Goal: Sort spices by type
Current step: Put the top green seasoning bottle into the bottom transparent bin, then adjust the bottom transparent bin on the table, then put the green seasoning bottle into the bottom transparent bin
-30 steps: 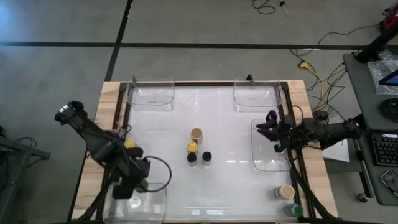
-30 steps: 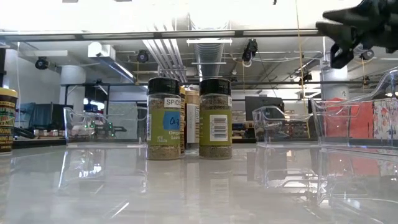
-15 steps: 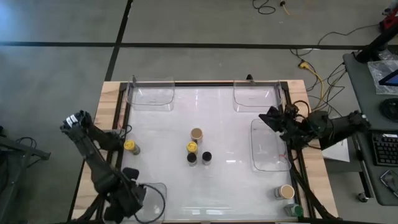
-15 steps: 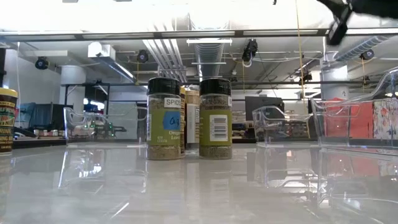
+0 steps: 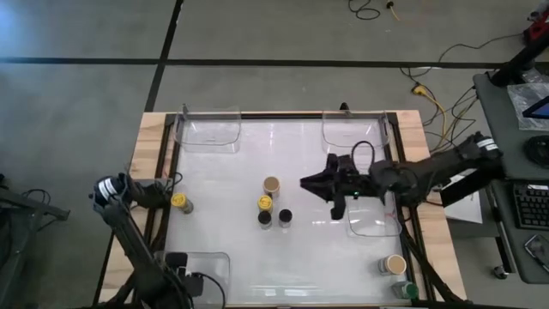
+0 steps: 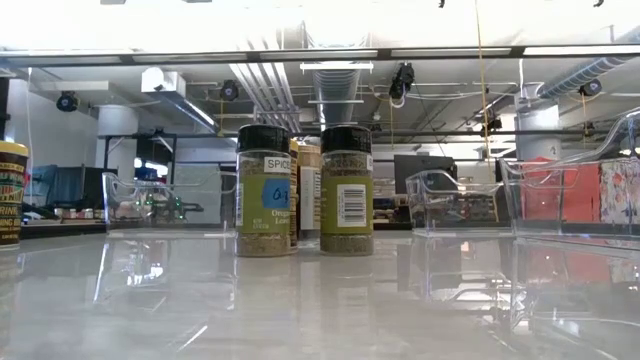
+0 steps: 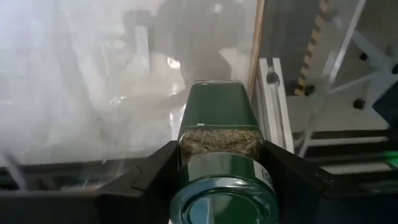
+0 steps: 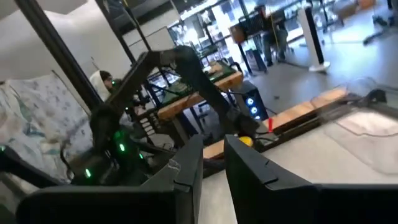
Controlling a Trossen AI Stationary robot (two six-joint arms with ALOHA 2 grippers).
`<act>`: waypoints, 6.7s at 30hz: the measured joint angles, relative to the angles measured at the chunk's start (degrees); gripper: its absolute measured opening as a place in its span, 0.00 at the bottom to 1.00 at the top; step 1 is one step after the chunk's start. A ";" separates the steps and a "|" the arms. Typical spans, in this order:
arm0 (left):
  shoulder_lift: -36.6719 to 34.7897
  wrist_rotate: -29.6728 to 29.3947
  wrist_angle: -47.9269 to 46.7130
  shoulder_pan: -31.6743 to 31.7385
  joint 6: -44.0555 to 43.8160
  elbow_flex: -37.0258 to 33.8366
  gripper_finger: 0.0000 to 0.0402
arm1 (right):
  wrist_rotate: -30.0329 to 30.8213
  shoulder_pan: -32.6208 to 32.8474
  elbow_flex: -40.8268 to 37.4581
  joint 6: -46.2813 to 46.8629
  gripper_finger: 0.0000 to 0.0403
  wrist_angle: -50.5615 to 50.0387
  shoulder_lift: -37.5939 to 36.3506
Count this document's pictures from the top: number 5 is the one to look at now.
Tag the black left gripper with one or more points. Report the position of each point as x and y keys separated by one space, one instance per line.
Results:
x=178 y=259

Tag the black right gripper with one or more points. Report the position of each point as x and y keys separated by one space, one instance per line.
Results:
x=351 y=184

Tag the black-lidded spice jar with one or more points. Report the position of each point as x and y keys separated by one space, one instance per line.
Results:
x=285 y=215
x=264 y=217

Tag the tan-lidded spice jar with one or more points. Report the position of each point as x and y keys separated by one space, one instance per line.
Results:
x=395 y=264
x=271 y=185

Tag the yellow-lidded brown spice jar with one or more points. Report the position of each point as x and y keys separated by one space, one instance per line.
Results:
x=179 y=200
x=265 y=202

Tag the green-lidded spice jar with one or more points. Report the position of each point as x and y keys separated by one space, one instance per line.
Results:
x=410 y=292

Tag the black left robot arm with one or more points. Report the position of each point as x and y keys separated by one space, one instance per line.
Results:
x=133 y=249

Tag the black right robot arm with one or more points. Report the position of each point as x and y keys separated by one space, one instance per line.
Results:
x=437 y=167

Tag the clear plastic bin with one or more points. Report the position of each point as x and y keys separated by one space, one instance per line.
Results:
x=339 y=129
x=373 y=219
x=210 y=129
x=214 y=266

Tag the white paper sheet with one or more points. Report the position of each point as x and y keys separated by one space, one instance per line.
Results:
x=465 y=210

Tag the black desk crossbeam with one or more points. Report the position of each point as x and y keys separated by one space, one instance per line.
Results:
x=467 y=189

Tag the black equipment stand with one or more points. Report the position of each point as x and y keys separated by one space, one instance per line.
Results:
x=38 y=205

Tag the grey desk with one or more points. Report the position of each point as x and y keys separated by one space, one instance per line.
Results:
x=493 y=111

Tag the desk caster wheel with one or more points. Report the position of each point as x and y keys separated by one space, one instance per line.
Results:
x=499 y=271

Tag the black keyboard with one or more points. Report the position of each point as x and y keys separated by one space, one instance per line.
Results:
x=532 y=206

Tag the clear plastic bag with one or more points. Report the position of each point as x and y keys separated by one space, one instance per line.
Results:
x=521 y=96

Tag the black handheld device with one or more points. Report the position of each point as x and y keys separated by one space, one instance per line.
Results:
x=538 y=251

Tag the black pole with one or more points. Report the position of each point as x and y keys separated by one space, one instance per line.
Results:
x=514 y=64

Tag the blue-screen tablet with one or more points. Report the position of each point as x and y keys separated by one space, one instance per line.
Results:
x=541 y=109

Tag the red tool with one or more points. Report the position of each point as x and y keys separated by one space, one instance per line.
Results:
x=538 y=30

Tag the small black frame clamp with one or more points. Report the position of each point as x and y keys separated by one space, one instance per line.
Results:
x=343 y=106

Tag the black metal table frame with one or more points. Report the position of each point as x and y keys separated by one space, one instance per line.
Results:
x=279 y=115

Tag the small grey frame clamp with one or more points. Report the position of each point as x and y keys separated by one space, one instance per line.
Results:
x=185 y=110

